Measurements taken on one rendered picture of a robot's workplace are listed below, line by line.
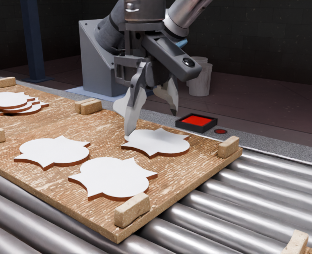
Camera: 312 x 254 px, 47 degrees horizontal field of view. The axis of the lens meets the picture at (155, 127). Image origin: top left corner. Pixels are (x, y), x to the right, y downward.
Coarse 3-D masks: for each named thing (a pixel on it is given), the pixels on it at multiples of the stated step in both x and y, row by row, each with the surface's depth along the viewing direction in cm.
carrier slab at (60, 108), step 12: (36, 96) 105; (48, 96) 105; (60, 96) 105; (48, 108) 94; (60, 108) 94; (72, 108) 94; (0, 120) 86; (12, 120) 86; (24, 120) 86; (36, 120) 86; (48, 120) 86; (60, 120) 86; (12, 132) 79; (24, 132) 79
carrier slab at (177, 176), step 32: (64, 128) 81; (96, 128) 81; (0, 160) 66; (160, 160) 66; (192, 160) 66; (224, 160) 66; (32, 192) 57; (64, 192) 55; (160, 192) 55; (96, 224) 48
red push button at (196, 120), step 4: (192, 116) 90; (196, 116) 90; (184, 120) 88; (188, 120) 88; (192, 120) 88; (196, 120) 88; (200, 120) 88; (204, 120) 88; (208, 120) 88; (196, 124) 85; (200, 124) 85
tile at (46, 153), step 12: (24, 144) 70; (36, 144) 70; (48, 144) 70; (60, 144) 70; (72, 144) 70; (84, 144) 70; (24, 156) 65; (36, 156) 65; (48, 156) 65; (60, 156) 65; (72, 156) 65; (84, 156) 65; (48, 168) 62
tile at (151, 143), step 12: (132, 132) 76; (144, 132) 76; (156, 132) 76; (168, 132) 76; (132, 144) 70; (144, 144) 70; (156, 144) 70; (168, 144) 70; (180, 144) 70; (168, 156) 67
